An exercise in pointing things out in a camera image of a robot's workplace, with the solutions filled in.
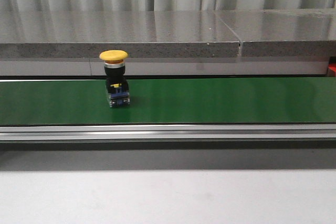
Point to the grey stone slab left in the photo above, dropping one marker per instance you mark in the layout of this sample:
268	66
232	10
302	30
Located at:
75	34

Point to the grey stone slab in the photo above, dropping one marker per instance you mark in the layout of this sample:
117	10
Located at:
294	33
75	34

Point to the grey stone slab right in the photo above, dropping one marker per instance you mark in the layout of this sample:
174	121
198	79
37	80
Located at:
294	33

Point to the green conveyor belt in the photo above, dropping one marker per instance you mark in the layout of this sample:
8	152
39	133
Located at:
213	100

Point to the red plastic tray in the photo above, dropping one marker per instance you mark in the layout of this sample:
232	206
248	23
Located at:
332	70

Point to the aluminium conveyor side rail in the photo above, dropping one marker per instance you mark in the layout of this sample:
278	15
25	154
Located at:
160	133

